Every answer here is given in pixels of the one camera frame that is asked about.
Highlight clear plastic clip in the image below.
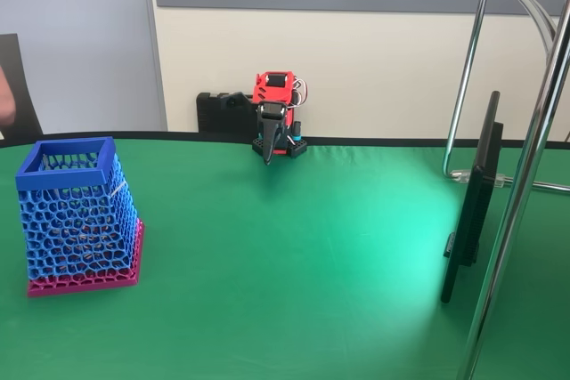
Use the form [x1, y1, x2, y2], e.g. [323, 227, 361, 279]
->
[451, 168, 509, 189]

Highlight green cloth with black edge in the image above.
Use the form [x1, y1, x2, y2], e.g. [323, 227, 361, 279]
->
[0, 131, 570, 380]

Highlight person's bare forearm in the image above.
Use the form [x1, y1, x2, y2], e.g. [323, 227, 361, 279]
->
[0, 63, 17, 126]

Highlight blue lattice basket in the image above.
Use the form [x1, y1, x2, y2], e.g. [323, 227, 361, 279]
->
[14, 136, 139, 281]

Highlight magenta lattice base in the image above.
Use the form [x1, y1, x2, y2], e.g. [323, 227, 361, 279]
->
[27, 218, 146, 298]

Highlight chrome tube stand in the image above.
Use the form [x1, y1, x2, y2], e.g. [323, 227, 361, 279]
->
[441, 0, 570, 380]

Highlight red white wrist servo cable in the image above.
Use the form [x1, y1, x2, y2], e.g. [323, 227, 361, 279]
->
[291, 78, 314, 109]

